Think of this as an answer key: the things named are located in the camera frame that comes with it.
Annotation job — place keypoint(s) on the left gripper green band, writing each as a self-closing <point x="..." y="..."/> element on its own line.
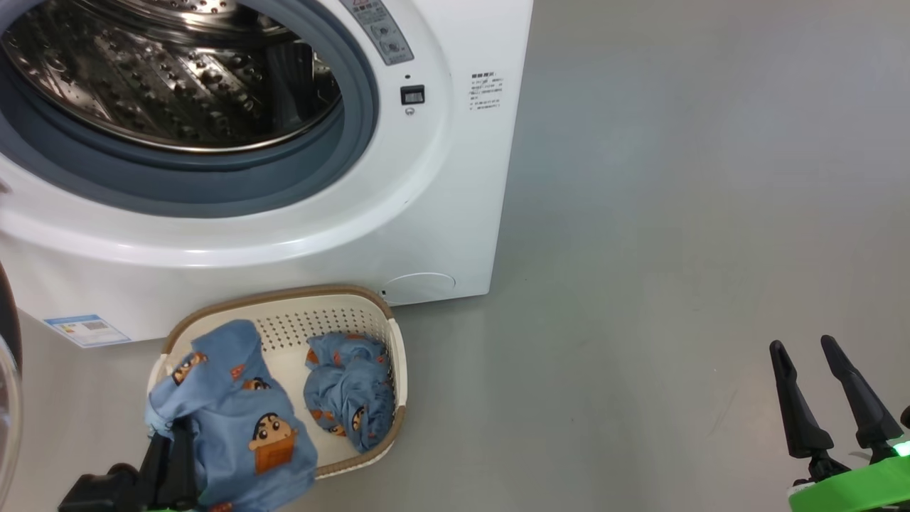
<point x="162" y="509"/>

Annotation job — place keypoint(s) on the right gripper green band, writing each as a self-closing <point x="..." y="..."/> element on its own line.
<point x="853" y="491"/>

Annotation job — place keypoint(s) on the blue cartoon print garment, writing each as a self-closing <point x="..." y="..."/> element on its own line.
<point x="234" y="412"/>
<point x="348" y="384"/>

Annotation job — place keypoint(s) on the black glass washing machine door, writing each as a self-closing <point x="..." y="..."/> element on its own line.
<point x="7" y="320"/>

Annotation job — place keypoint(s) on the cream laundry basket brown rim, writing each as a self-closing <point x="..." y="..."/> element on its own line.
<point x="298" y="323"/>

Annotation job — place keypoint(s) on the grey rubber door gasket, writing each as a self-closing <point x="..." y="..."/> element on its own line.
<point x="213" y="185"/>

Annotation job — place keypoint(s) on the white front-load washing machine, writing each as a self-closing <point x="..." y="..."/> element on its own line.
<point x="426" y="213"/>

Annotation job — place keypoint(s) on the steel washing machine drum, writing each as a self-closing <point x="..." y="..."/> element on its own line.
<point x="142" y="71"/>

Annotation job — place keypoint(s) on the black door latch socket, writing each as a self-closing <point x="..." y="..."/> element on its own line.
<point x="412" y="94"/>

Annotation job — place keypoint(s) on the blue energy label sticker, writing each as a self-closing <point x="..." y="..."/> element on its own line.
<point x="89" y="331"/>

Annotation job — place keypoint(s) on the printed text label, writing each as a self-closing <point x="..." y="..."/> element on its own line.
<point x="487" y="91"/>

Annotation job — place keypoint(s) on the grey warning sticker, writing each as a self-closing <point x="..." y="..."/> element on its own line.
<point x="380" y="28"/>

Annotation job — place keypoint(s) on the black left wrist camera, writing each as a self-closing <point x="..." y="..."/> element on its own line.
<point x="99" y="491"/>

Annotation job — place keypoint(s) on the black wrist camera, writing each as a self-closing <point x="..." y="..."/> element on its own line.
<point x="906" y="417"/>
<point x="99" y="491"/>

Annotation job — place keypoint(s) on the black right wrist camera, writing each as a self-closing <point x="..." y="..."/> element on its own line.
<point x="906" y="417"/>

